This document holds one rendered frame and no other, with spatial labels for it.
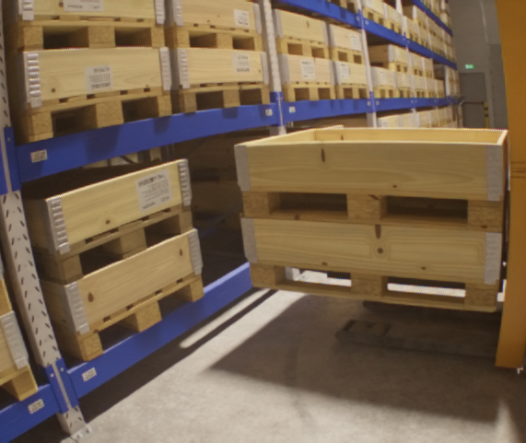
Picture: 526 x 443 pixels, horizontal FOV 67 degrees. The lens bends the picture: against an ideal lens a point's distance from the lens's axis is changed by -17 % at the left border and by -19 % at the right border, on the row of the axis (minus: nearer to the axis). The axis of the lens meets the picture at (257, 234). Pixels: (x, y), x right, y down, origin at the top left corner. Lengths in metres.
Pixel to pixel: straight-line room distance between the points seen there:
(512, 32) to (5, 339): 2.16
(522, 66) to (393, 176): 0.71
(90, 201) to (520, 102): 1.70
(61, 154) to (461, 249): 1.58
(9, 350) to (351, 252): 1.43
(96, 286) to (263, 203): 0.84
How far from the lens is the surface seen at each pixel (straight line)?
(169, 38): 2.32
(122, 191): 1.96
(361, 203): 1.92
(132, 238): 2.00
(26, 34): 1.74
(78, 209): 1.82
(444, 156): 1.79
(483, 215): 1.81
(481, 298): 1.92
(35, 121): 1.70
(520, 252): 1.89
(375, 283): 2.00
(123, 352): 2.07
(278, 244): 2.15
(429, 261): 1.90
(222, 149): 3.46
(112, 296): 1.96
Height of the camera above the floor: 1.17
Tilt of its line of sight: 15 degrees down
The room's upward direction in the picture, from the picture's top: 6 degrees counter-clockwise
